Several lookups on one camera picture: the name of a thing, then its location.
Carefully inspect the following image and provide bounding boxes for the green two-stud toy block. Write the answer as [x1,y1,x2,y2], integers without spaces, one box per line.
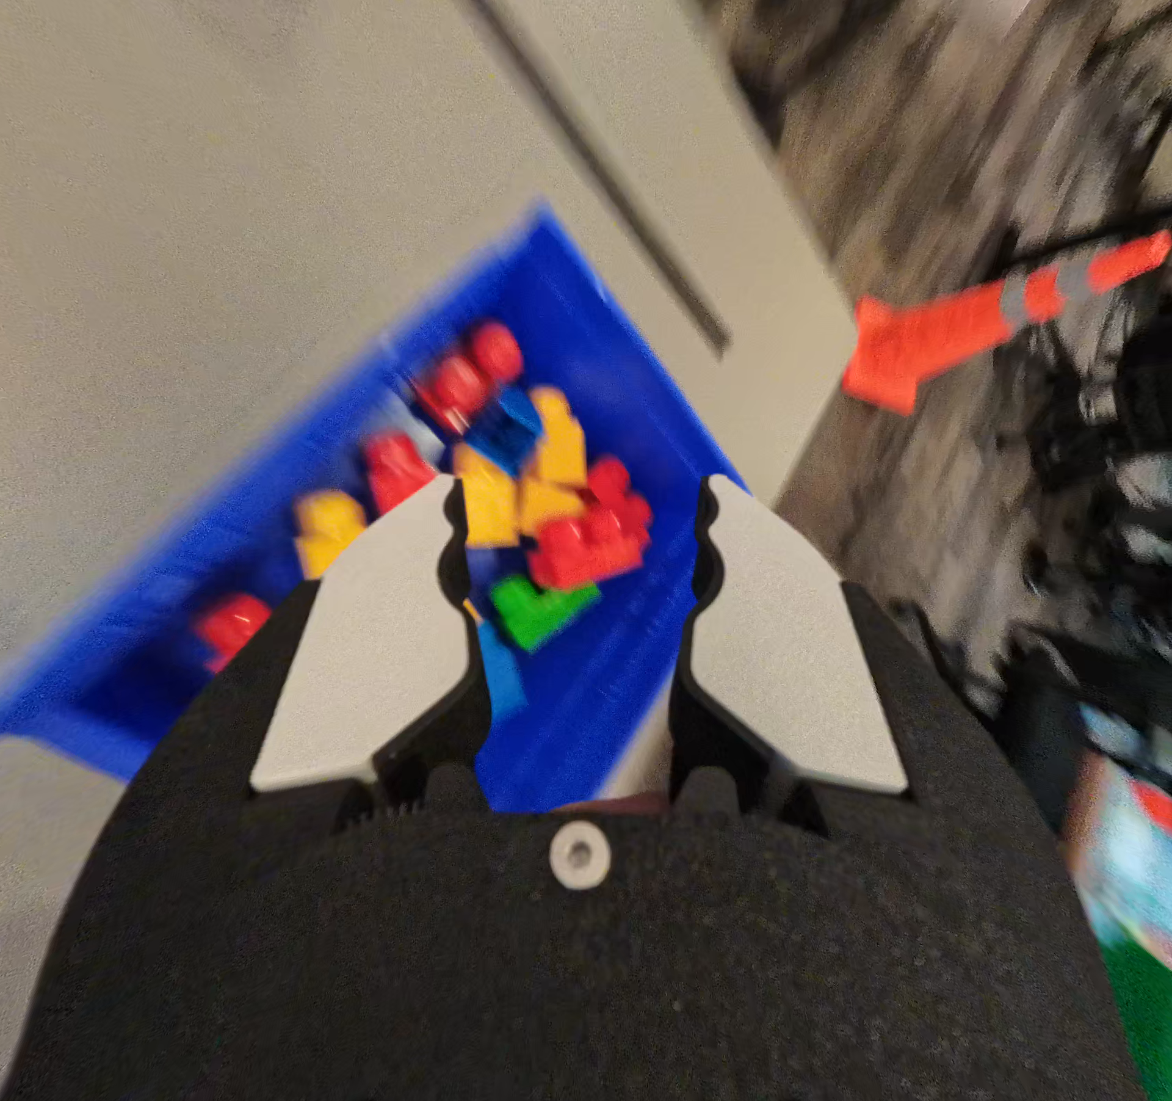
[489,574,603,653]

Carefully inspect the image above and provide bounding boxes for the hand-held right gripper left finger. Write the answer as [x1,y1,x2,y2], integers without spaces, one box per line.
[249,475,490,792]

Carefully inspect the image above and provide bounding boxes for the green box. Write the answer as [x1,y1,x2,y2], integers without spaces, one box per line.
[1098,927,1172,1101]

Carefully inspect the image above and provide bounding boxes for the grey desk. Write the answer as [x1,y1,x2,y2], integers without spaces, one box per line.
[0,0,857,1029]

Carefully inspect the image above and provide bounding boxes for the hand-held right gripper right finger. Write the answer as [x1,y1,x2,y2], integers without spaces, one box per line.
[667,474,909,800]

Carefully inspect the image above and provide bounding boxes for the blue plastic bin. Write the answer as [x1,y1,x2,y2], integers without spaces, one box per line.
[0,204,752,813]

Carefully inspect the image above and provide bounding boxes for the orange traffic cone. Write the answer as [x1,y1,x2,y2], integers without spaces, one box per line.
[842,231,1172,415]

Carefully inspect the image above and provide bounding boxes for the red two-stud toy block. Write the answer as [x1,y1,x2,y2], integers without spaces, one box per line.
[528,458,653,591]
[411,322,525,433]

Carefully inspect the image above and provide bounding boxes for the blue toy block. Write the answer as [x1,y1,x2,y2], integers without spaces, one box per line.
[473,615,527,722]
[461,387,543,475]

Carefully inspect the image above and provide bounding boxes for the yellow toy block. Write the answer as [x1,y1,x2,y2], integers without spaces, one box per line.
[516,479,587,535]
[526,387,587,488]
[453,443,523,548]
[294,492,370,580]

